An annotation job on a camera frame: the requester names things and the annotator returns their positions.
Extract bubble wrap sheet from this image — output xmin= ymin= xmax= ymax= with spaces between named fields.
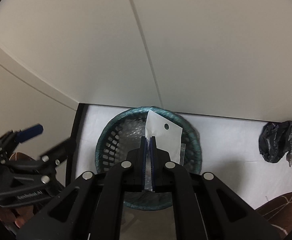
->
xmin=119 ymin=119 xmax=145 ymax=157

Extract clear plastic bag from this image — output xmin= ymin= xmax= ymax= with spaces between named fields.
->
xmin=145 ymin=110 xmax=185 ymax=191

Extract teal mesh trash basket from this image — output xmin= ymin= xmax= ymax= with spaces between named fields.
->
xmin=95 ymin=107 xmax=202 ymax=211

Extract person left hand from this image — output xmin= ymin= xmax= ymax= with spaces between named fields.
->
xmin=0 ymin=206 xmax=34 ymax=228

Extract brown patterned slipper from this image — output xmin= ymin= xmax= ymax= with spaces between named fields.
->
xmin=256 ymin=192 xmax=292 ymax=239

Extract black plastic bag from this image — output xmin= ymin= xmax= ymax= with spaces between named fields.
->
xmin=258 ymin=121 xmax=292 ymax=167

